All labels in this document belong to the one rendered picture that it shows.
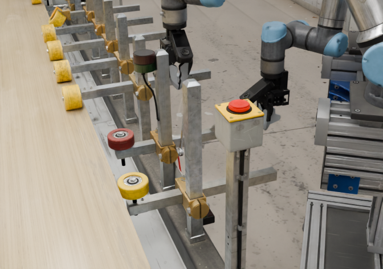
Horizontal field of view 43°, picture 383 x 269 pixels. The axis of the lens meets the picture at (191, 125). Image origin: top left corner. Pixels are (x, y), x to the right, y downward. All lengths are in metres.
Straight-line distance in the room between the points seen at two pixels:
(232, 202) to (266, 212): 1.64
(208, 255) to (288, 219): 1.29
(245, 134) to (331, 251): 1.31
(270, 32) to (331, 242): 1.02
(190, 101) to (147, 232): 0.55
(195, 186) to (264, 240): 1.23
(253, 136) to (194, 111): 0.29
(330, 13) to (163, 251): 0.85
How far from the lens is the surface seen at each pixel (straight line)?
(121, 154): 1.51
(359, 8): 1.21
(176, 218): 1.47
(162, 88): 1.40
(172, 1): 1.43
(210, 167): 2.97
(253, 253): 2.40
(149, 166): 1.71
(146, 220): 1.60
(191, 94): 1.15
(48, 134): 1.56
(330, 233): 2.23
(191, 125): 1.18
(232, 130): 0.89
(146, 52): 1.36
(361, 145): 1.45
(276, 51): 1.54
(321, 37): 1.55
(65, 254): 1.11
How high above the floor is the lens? 1.63
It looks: 28 degrees down
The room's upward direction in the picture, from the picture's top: 1 degrees counter-clockwise
